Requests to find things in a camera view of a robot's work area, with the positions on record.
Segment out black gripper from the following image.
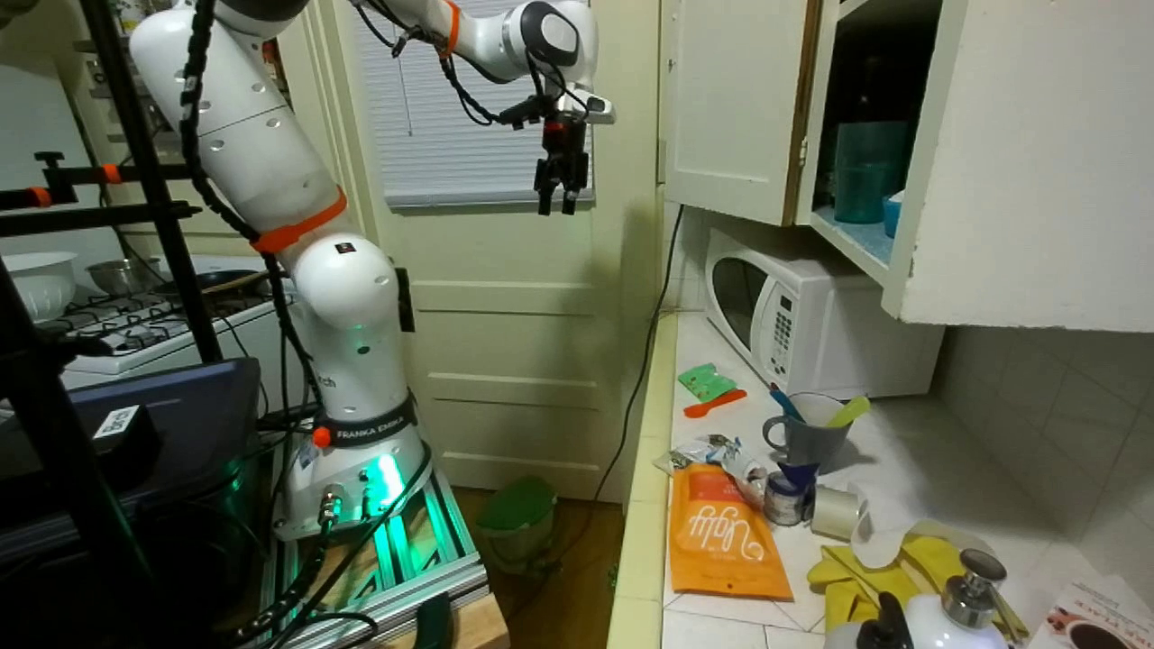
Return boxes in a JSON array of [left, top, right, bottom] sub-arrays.
[[532, 113, 596, 219]]

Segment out teal plastic cups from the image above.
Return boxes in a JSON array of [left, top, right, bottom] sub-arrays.
[[829, 118, 901, 227]]

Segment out yellow green utensil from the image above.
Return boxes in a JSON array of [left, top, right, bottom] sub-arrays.
[[829, 393, 872, 431]]

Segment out white cabinet door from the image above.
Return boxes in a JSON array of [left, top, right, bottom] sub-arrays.
[[655, 0, 822, 229]]

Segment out green sponge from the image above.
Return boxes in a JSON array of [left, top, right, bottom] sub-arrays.
[[674, 362, 739, 407]]

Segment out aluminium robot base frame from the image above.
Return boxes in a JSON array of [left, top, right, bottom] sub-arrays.
[[239, 453, 491, 649]]

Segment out white gas stove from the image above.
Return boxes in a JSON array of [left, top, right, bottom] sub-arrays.
[[49, 265, 283, 376]]

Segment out yellow rubber gloves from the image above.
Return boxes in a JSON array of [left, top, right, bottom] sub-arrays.
[[805, 529, 970, 636]]

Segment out white bottle black pump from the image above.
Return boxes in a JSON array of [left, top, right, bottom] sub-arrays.
[[853, 589, 917, 649]]

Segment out dark blue case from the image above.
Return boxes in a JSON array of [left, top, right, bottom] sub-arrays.
[[0, 356, 265, 533]]

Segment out white bowl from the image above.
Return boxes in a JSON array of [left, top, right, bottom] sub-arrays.
[[0, 249, 81, 325]]

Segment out crumpled clear plastic bag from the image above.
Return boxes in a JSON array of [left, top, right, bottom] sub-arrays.
[[655, 428, 771, 484]]

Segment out dark blue mug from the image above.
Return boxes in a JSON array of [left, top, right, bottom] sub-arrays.
[[761, 389, 852, 477]]

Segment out orange plastic scraper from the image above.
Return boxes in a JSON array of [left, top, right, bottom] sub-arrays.
[[681, 387, 749, 422]]

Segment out white roll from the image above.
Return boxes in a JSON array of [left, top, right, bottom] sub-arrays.
[[806, 484, 876, 544]]

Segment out white microwave oven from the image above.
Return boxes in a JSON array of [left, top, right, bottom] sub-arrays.
[[699, 227, 948, 399]]

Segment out black power cable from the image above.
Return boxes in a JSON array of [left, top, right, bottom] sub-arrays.
[[589, 205, 690, 509]]

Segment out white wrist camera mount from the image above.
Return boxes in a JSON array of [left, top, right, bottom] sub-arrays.
[[559, 82, 618, 127]]

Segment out small blue white jar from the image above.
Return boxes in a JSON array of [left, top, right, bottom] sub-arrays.
[[761, 465, 822, 529]]

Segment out white wall cabinet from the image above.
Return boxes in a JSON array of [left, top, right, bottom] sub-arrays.
[[797, 0, 1154, 335]]

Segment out cream panel door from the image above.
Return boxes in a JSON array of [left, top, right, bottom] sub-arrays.
[[315, 0, 663, 500]]

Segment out wooden board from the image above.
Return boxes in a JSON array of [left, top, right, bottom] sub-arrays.
[[382, 589, 514, 649]]

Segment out black metal stand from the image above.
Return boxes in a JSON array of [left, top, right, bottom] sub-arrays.
[[0, 0, 226, 649]]

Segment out green bucket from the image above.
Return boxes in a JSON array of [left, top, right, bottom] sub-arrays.
[[476, 477, 559, 577]]

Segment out white coffee box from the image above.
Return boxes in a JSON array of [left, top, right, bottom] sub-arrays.
[[1039, 581, 1154, 649]]

